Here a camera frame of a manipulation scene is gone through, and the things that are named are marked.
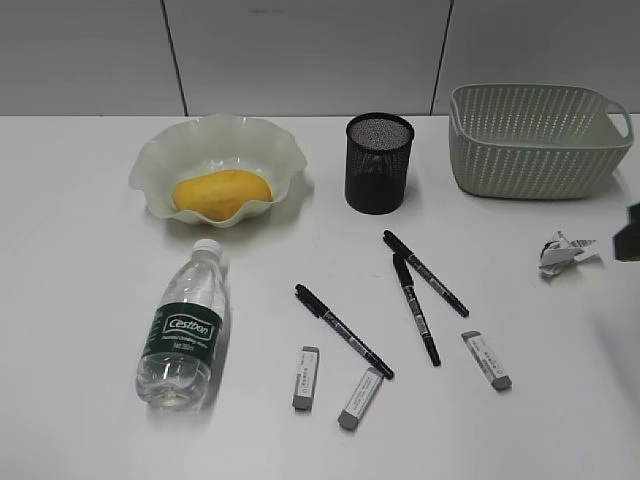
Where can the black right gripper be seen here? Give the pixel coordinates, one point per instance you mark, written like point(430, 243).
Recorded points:
point(627, 241)

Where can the white waste paper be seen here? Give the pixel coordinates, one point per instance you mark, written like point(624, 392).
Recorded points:
point(560, 254)

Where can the grey white eraser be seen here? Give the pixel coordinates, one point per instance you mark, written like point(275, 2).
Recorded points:
point(306, 378)
point(360, 400)
point(487, 360)

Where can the black marker pen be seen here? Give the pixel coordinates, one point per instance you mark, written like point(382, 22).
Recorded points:
point(407, 286)
point(409, 256)
point(320, 310)

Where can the yellow mango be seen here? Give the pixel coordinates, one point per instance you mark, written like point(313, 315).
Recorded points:
point(220, 195)

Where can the clear water bottle green label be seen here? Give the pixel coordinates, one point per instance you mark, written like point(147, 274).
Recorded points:
point(176, 363)

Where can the green plastic woven basket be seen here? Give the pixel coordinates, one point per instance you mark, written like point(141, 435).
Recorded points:
point(535, 141)

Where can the black mesh pen holder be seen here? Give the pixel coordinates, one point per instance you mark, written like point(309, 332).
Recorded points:
point(378, 148)

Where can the pale green wavy plate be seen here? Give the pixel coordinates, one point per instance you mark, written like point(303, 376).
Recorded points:
point(208, 145)

